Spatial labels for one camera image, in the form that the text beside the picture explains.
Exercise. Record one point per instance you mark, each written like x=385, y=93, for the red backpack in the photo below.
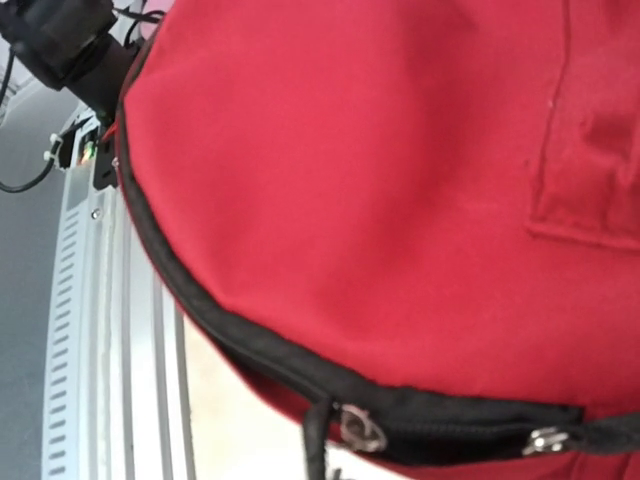
x=411, y=226

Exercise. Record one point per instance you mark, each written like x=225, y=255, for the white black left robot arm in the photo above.
x=69, y=45

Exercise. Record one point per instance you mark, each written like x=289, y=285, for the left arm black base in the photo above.
x=85, y=143

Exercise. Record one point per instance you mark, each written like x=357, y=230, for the pink plate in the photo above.
x=154, y=9

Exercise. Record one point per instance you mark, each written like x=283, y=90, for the aluminium front rail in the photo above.
x=115, y=403

